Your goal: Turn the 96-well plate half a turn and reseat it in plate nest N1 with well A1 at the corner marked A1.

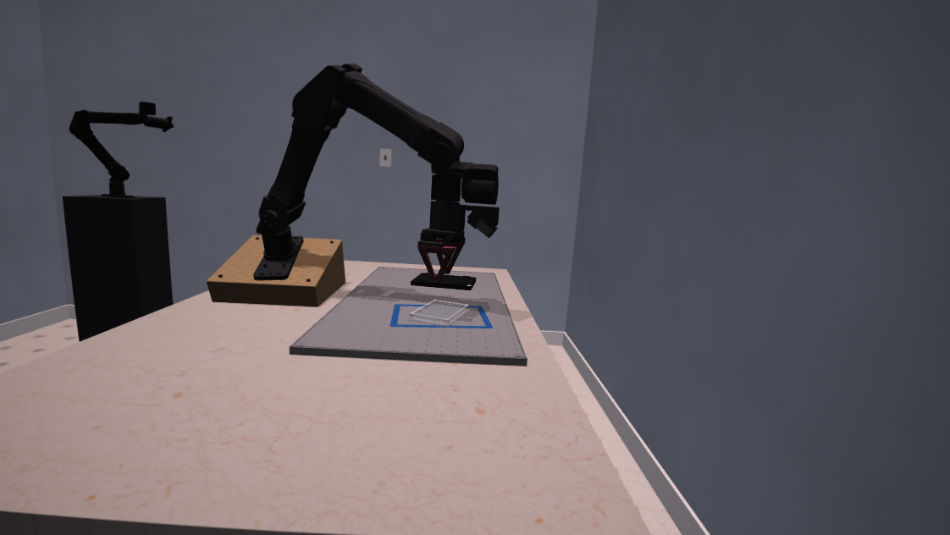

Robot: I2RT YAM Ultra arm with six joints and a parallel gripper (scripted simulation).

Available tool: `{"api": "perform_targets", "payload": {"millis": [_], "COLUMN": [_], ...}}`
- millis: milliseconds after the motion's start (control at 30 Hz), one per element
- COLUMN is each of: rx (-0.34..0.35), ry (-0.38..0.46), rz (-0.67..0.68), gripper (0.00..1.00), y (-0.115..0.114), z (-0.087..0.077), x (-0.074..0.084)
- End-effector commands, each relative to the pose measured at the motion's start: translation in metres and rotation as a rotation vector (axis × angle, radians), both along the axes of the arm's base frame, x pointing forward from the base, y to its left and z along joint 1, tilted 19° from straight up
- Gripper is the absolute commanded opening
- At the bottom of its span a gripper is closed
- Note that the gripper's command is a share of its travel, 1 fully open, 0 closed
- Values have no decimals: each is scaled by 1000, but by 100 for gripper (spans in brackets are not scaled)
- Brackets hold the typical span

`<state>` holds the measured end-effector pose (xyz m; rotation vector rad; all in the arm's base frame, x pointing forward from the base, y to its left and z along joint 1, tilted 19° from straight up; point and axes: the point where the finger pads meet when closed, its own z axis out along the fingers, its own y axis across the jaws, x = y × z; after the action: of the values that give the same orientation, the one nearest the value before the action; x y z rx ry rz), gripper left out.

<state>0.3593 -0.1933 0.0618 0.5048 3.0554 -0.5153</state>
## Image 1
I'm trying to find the blue tape outline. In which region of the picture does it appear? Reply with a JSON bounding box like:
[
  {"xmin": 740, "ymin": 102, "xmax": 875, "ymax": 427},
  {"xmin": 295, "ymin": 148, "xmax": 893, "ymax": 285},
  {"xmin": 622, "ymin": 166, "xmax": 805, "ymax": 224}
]
[{"xmin": 390, "ymin": 304, "xmax": 493, "ymax": 328}]

